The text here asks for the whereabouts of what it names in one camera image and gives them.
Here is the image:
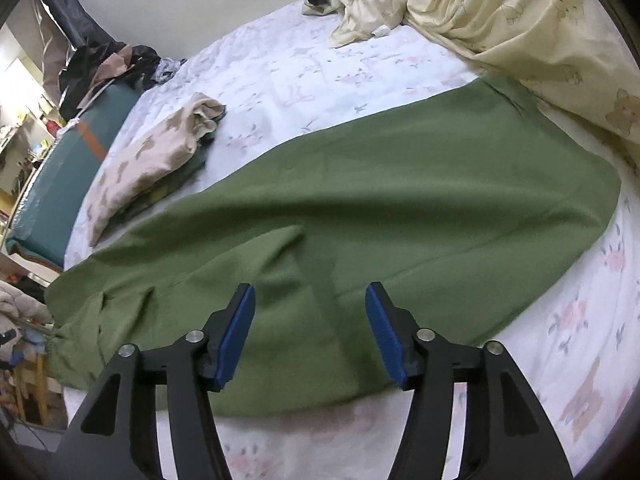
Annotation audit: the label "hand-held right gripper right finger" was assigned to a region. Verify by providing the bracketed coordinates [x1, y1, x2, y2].
[365, 281, 576, 480]

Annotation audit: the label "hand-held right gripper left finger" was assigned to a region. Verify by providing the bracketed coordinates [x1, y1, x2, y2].
[47, 282, 257, 480]

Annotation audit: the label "green pants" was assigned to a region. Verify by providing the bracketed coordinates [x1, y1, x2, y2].
[44, 76, 622, 418]

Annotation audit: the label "folded beige printed garment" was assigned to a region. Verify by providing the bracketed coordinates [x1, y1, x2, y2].
[85, 92, 227, 248]

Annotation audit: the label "wooden stool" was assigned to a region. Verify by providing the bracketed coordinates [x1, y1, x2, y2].
[14, 352, 67, 428]

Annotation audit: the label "beige padded jacket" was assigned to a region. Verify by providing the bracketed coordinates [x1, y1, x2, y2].
[0, 280, 56, 333]

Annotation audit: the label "teal padded bed footboard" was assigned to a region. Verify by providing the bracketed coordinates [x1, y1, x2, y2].
[6, 82, 143, 273]

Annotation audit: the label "white floral bed sheet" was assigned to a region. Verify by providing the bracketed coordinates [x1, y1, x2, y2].
[65, 0, 640, 480]

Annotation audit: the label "pile of dark clothes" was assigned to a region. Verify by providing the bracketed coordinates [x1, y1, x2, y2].
[59, 42, 188, 121]

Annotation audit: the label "cream bear print comforter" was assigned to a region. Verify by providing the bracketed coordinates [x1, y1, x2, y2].
[330, 0, 640, 166]

